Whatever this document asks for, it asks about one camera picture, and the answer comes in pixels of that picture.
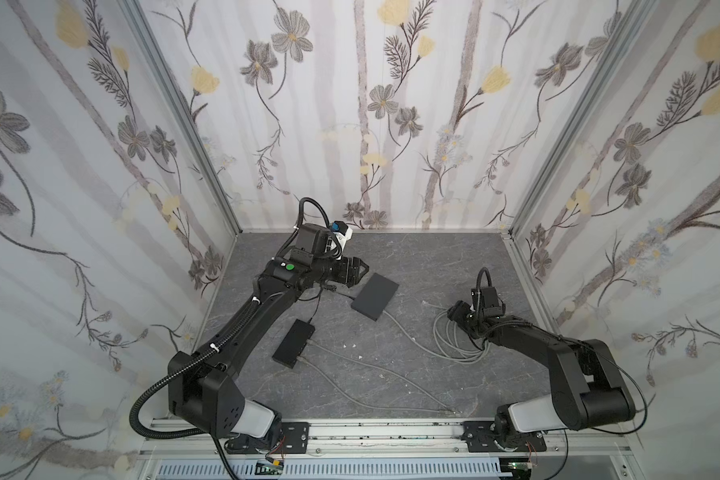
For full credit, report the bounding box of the black ribbed network switch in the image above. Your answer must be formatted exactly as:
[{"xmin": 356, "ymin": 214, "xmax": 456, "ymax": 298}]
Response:
[{"xmin": 272, "ymin": 319, "xmax": 315, "ymax": 369}]

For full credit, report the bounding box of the black power adapter with cable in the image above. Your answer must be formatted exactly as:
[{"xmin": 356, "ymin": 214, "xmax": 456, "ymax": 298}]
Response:
[{"xmin": 321, "ymin": 282, "xmax": 355, "ymax": 300}]

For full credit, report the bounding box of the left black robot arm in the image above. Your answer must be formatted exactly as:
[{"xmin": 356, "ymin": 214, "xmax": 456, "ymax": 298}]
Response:
[{"xmin": 129, "ymin": 197, "xmax": 369, "ymax": 449}]

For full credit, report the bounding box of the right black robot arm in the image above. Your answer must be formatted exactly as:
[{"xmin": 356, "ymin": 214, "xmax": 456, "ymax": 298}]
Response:
[{"xmin": 447, "ymin": 267, "xmax": 638, "ymax": 440}]

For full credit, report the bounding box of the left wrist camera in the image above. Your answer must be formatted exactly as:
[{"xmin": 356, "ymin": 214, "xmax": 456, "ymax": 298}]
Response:
[{"xmin": 330, "ymin": 221, "xmax": 353, "ymax": 246}]

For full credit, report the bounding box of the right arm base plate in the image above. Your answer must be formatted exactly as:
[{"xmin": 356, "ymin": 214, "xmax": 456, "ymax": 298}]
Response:
[{"xmin": 460, "ymin": 420, "xmax": 547, "ymax": 453}]

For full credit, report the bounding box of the aluminium mounting rail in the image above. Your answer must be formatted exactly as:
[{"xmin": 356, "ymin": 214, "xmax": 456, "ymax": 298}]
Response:
[{"xmin": 137, "ymin": 416, "xmax": 631, "ymax": 460}]

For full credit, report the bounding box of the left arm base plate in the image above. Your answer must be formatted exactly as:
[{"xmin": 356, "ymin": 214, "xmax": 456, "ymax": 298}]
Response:
[{"xmin": 224, "ymin": 421, "xmax": 310, "ymax": 455}]

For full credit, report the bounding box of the white slotted cable duct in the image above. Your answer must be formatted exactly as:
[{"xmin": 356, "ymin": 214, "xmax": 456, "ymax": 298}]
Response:
[{"xmin": 155, "ymin": 458, "xmax": 505, "ymax": 480}]

